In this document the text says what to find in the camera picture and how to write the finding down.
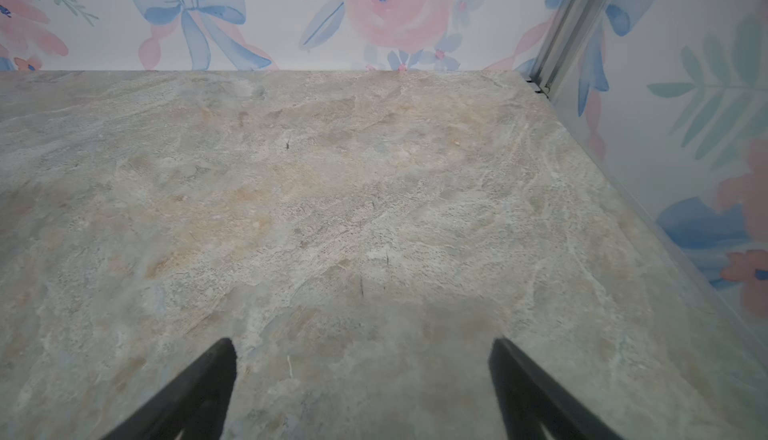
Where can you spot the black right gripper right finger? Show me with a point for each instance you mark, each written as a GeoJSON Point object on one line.
{"type": "Point", "coordinates": [533, 404]}

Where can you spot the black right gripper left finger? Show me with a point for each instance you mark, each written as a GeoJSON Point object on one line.
{"type": "Point", "coordinates": [193, 405]}

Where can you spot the aluminium corner frame post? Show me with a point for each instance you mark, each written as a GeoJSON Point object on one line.
{"type": "Point", "coordinates": [571, 23]}

